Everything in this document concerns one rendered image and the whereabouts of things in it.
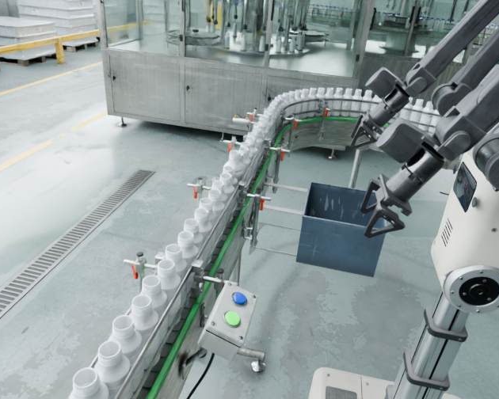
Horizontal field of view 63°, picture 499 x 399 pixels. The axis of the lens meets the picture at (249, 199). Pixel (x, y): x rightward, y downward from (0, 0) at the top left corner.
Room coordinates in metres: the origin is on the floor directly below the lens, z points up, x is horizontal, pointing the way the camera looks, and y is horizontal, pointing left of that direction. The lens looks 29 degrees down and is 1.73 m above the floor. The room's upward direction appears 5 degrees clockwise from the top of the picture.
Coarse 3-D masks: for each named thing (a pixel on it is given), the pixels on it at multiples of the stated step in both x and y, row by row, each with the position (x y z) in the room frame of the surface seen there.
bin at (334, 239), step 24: (312, 192) 1.61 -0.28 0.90; (336, 192) 1.59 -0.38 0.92; (360, 192) 1.58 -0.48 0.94; (312, 216) 1.61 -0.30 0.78; (336, 216) 1.59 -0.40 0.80; (360, 216) 1.57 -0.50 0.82; (312, 240) 1.31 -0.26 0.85; (336, 240) 1.29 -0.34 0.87; (360, 240) 1.28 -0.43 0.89; (312, 264) 1.30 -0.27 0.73; (336, 264) 1.29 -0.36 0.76; (360, 264) 1.27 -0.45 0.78
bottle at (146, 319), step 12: (132, 300) 0.58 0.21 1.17; (144, 300) 0.59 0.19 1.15; (132, 312) 0.57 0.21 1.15; (144, 312) 0.56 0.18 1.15; (156, 312) 0.60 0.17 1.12; (144, 324) 0.56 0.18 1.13; (156, 324) 0.57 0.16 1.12; (144, 336) 0.55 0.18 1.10; (156, 336) 0.57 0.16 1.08; (156, 348) 0.57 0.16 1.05; (144, 360) 0.55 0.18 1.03; (156, 360) 0.57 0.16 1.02
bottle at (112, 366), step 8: (104, 344) 0.47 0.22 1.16; (112, 344) 0.48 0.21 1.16; (104, 352) 0.47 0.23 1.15; (112, 352) 0.48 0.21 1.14; (120, 352) 0.46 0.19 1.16; (104, 360) 0.44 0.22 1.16; (112, 360) 0.45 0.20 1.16; (120, 360) 0.46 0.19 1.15; (128, 360) 0.48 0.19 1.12; (96, 368) 0.45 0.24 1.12; (104, 368) 0.45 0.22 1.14; (112, 368) 0.45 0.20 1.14; (120, 368) 0.45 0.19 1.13; (128, 368) 0.46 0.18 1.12; (104, 376) 0.44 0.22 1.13; (112, 376) 0.44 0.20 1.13; (120, 376) 0.44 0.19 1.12; (112, 384) 0.43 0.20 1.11; (120, 384) 0.44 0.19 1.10; (128, 384) 0.46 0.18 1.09; (112, 392) 0.43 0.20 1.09; (128, 392) 0.45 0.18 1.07
